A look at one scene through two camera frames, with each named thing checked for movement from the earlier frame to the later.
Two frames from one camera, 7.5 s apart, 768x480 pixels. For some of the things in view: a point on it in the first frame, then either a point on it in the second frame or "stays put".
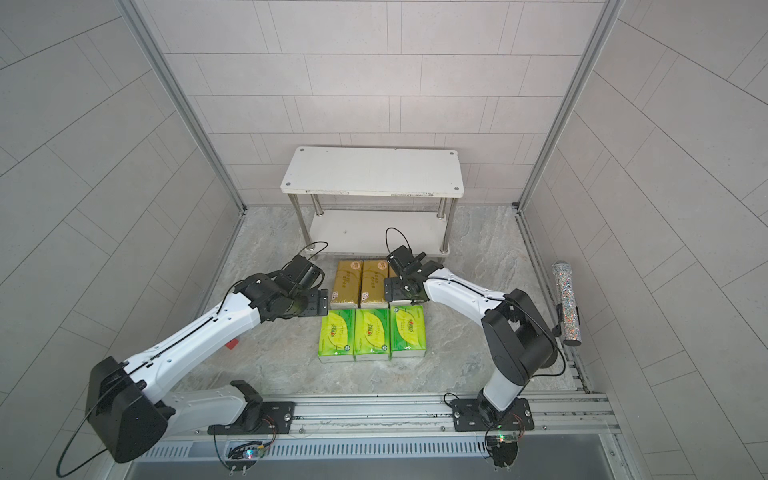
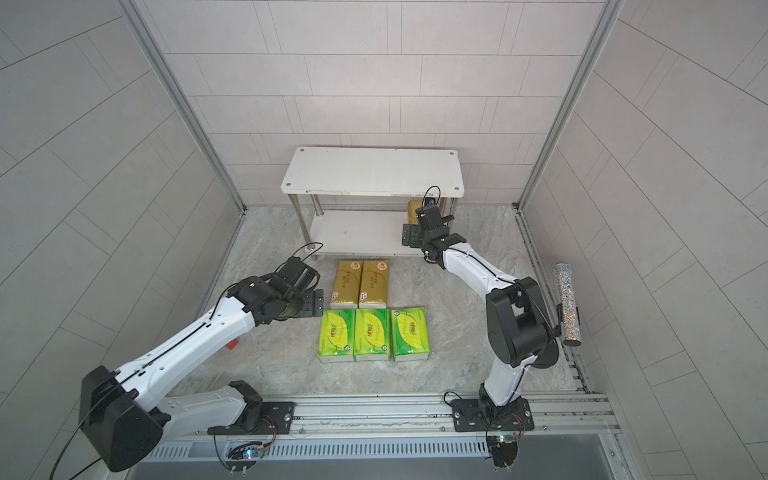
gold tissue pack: x=374 y=273 stays put
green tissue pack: x=408 y=331 stays put
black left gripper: x=317 y=308 stays put
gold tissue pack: x=391 y=271 to x=413 y=205
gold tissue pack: x=346 y=290 stays put
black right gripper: x=396 y=291 to x=418 y=230
